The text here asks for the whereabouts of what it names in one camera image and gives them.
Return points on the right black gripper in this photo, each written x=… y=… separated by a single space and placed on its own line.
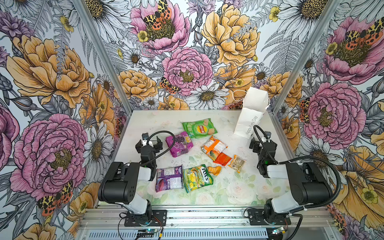
x=261 y=143

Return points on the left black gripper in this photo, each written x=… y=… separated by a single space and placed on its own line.
x=148 y=144

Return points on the purple Fox's berries candy bag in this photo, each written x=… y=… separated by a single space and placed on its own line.
x=169 y=179

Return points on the magenta Lot 100 candy bag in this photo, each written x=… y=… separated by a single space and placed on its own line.
x=183 y=145

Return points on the white paper bag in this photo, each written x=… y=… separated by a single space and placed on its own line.
x=255 y=104

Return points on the green Lays chips bag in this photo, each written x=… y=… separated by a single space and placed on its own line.
x=200 y=129

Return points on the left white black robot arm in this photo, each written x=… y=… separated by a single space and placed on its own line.
x=120 y=183

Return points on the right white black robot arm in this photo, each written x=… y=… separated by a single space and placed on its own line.
x=308 y=186

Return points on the orange Fox's fruits candy bag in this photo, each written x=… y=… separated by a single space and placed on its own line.
x=213 y=148

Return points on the green Fox's spring tea bag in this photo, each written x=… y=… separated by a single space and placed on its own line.
x=196 y=178

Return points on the small clear cracker packet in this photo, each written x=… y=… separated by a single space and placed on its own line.
x=237 y=163

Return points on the small red snack packet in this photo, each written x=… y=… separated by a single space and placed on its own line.
x=222 y=159

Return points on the green circuit board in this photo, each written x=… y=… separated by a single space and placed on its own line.
x=148 y=231

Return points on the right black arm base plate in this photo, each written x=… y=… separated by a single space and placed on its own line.
x=258 y=217

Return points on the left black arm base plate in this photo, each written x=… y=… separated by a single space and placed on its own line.
x=154 y=218

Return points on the right aluminium corner post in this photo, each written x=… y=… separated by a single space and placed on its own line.
x=313 y=38

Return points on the aluminium corner post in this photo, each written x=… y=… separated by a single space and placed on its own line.
x=313 y=38
x=93 y=32

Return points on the aluminium frame rail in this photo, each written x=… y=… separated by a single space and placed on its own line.
x=107 y=217

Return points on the white slotted cable duct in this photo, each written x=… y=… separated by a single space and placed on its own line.
x=181 y=234

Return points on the left aluminium corner post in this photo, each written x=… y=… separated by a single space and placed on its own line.
x=93 y=32

